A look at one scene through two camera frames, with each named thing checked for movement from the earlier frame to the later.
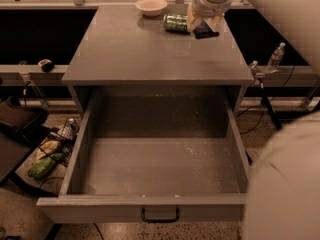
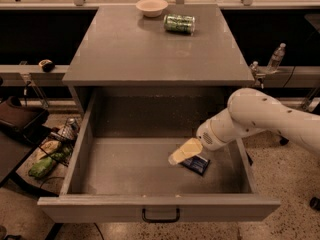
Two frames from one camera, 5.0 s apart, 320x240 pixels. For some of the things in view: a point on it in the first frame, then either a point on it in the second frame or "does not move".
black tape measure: (46, 65) does not move
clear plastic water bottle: (275, 58) does not move
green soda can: (175, 22) does not move
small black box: (204, 30) -> (197, 164)
